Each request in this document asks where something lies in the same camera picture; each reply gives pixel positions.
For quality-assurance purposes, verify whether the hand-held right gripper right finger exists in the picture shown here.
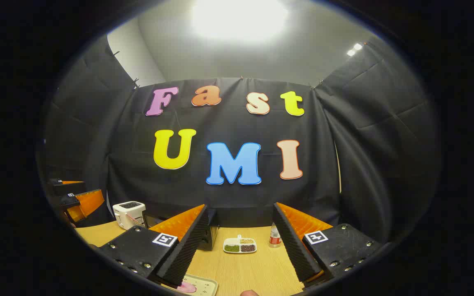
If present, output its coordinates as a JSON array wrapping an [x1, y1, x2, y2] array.
[[273, 202, 382, 287]]

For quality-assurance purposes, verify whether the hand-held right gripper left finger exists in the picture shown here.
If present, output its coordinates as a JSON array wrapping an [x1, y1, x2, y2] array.
[[97, 204, 209, 287]]

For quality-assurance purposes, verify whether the black electric oven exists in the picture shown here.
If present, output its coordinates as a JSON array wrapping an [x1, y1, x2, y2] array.
[[142, 208, 219, 251]]

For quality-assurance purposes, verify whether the cream square plate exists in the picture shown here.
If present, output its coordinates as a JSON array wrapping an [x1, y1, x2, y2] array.
[[161, 275, 218, 296]]

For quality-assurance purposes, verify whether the clear bottle with red label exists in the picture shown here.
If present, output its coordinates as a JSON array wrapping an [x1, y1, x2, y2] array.
[[269, 223, 282, 248]]

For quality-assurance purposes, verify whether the white toaster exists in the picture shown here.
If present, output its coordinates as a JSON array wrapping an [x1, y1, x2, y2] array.
[[113, 201, 147, 230]]

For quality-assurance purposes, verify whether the white divided dish with beans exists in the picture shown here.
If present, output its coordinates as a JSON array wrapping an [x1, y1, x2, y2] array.
[[223, 235, 257, 254]]

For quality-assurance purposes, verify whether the large ceiling light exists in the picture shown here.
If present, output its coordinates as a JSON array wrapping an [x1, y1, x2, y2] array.
[[190, 0, 289, 42]]

